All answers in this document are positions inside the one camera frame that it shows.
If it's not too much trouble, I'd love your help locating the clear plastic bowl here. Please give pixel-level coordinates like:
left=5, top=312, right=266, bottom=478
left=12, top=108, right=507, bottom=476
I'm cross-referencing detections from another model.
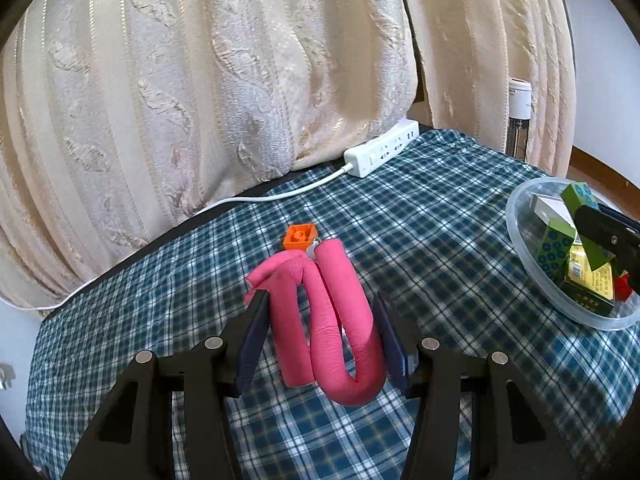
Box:
left=505, top=176, right=640, bottom=332

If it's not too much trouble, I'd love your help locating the blue plaid tablecloth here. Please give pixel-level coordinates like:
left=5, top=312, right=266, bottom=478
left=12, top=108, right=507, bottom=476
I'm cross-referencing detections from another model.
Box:
left=25, top=129, right=640, bottom=480

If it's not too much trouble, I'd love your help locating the white power strip cable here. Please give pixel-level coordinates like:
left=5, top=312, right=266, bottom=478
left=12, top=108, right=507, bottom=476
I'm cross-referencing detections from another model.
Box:
left=0, top=165, right=353, bottom=311

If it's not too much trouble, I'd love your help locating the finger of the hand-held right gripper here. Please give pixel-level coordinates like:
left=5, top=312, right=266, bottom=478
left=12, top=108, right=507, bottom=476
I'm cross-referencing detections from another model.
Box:
left=573, top=204, right=640, bottom=281

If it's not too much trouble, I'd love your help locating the white tower heater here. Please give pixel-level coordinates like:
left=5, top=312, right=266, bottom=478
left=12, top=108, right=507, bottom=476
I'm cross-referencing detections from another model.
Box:
left=505, top=77, right=533, bottom=161

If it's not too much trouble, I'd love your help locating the pink foam tube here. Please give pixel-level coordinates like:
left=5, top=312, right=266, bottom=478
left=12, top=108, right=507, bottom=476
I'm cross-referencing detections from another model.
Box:
left=245, top=240, right=388, bottom=407

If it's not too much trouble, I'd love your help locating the white box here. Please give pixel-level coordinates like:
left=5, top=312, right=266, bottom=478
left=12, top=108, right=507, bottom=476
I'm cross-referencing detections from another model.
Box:
left=531, top=192, right=576, bottom=223

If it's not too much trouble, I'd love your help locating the red block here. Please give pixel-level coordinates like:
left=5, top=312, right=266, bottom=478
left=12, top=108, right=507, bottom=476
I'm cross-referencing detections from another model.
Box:
left=614, top=272, right=635, bottom=302

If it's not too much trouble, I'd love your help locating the orange block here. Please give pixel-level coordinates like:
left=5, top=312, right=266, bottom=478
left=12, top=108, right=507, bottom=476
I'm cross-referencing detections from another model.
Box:
left=281, top=223, right=320, bottom=252

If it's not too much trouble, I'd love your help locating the green dotted block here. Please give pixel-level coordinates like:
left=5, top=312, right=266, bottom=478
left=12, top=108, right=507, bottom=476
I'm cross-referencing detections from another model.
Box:
left=560, top=181, right=617, bottom=272
left=537, top=220, right=581, bottom=281

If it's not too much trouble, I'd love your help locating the white power strip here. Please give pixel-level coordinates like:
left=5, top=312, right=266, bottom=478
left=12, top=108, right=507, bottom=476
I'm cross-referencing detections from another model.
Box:
left=344, top=119, right=420, bottom=178

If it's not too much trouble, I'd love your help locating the cream patterned curtain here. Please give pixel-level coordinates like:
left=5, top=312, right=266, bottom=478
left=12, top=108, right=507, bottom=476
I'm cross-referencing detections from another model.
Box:
left=0, top=0, right=421, bottom=311
left=392, top=0, right=576, bottom=176

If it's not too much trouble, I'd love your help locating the green and yellow box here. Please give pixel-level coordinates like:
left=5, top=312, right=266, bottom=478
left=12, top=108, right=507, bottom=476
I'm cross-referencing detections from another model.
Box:
left=560, top=247, right=618, bottom=318

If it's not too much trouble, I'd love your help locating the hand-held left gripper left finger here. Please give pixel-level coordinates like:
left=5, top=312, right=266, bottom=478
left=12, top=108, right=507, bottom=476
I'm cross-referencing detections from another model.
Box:
left=60, top=291, right=271, bottom=480

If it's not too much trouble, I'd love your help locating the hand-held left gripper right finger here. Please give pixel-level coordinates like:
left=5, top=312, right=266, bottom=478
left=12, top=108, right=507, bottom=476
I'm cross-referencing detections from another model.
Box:
left=370, top=292, right=581, bottom=480

